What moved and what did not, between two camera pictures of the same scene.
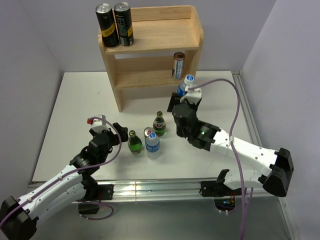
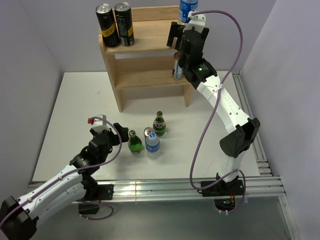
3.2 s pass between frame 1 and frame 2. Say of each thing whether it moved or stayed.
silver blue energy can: stayed
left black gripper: stayed
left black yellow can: stayed
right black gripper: moved
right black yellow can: stayed
